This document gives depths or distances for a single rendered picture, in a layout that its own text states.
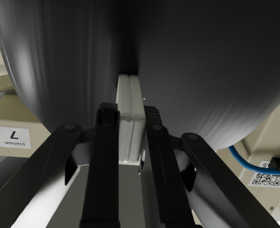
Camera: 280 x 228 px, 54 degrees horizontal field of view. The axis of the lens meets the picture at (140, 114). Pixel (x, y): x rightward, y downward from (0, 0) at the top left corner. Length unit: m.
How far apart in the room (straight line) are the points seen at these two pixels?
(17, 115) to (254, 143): 0.64
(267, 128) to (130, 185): 2.86
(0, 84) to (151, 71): 0.82
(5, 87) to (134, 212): 2.37
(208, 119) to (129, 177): 3.16
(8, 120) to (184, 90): 0.70
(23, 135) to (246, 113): 0.72
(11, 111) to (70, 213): 2.27
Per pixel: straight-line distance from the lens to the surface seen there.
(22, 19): 0.21
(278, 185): 0.68
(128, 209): 3.12
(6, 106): 0.92
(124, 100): 0.16
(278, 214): 1.35
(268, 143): 0.57
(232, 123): 0.27
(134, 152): 0.16
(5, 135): 0.90
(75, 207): 3.10
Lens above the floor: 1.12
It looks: 35 degrees up
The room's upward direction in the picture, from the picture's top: 170 degrees counter-clockwise
